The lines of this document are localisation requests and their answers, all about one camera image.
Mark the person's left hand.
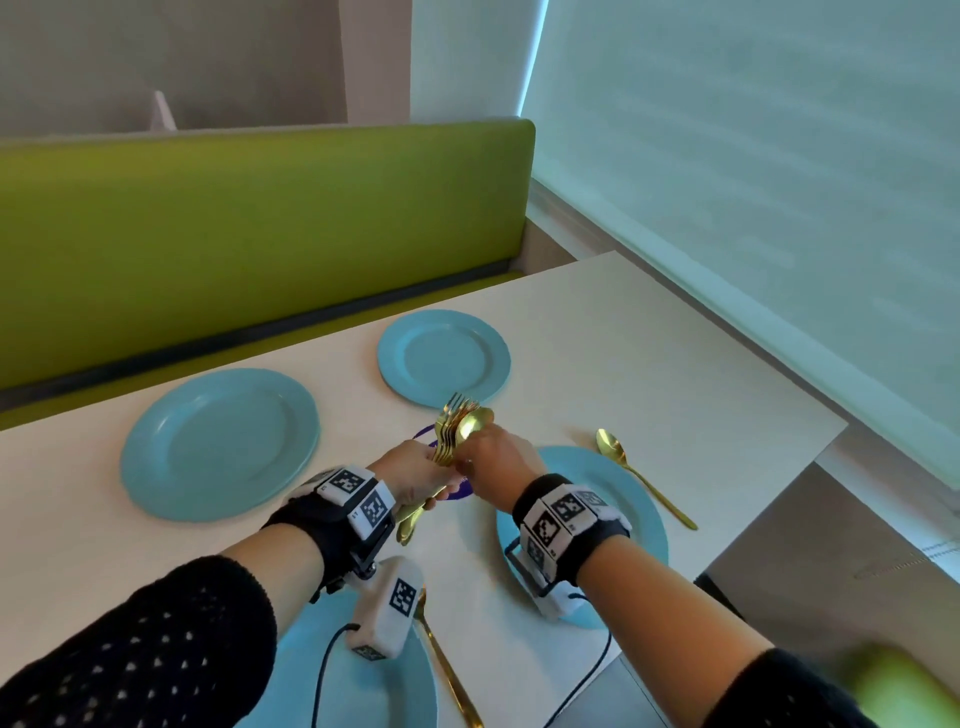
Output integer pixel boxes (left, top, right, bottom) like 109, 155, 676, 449
371, 438, 466, 511

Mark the person's right hand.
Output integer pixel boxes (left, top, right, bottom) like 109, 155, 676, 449
453, 423, 549, 515

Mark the person's right forearm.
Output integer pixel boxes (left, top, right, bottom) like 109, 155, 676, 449
577, 536, 879, 728

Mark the person's left forearm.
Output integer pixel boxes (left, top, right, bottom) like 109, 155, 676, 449
0, 522, 325, 728

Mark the round purple sticker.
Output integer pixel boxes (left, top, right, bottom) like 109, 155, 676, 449
410, 423, 475, 502

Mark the white table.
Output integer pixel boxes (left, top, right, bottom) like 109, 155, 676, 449
0, 251, 849, 728

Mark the green upholstered bench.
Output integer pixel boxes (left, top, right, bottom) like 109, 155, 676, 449
0, 117, 538, 433

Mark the pale window blind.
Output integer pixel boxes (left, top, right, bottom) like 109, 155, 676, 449
521, 0, 960, 489

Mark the green seat cushion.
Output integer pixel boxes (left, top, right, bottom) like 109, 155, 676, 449
847, 644, 960, 728

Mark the black wrist strap with markers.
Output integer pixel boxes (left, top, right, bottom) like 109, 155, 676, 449
512, 472, 633, 588
262, 464, 397, 601

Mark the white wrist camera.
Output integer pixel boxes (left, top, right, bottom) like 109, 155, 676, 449
503, 536, 594, 624
348, 556, 425, 661

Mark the black camera cable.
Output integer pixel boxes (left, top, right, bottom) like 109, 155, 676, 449
543, 592, 613, 728
311, 622, 361, 728

